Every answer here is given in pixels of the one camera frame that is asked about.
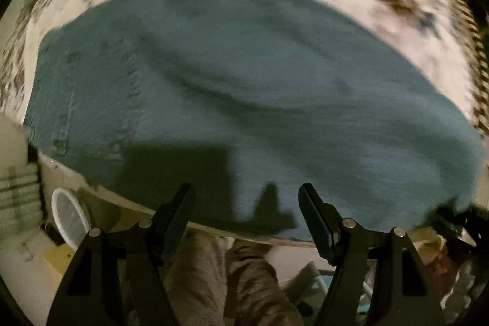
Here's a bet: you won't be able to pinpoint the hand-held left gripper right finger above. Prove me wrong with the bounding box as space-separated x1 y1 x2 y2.
298 183 446 326

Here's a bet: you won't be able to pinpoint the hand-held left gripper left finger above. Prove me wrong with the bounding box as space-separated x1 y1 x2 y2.
46 182 192 326

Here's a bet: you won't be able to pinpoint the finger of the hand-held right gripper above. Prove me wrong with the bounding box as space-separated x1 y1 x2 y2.
435 197 489 247

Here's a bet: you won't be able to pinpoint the teal pants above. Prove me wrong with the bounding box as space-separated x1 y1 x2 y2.
23 0 484 243

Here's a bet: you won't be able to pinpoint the white teal plastic stool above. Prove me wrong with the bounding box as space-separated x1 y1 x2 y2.
282 260 373 313

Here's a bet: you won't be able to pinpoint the person's own legs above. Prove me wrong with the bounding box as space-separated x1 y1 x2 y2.
162 230 304 326

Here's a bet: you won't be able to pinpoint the green striped cloth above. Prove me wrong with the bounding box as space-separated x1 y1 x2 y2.
0 165 42 232

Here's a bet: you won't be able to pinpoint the dark striped fabric edge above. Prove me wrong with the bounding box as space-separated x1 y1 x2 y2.
454 0 489 137

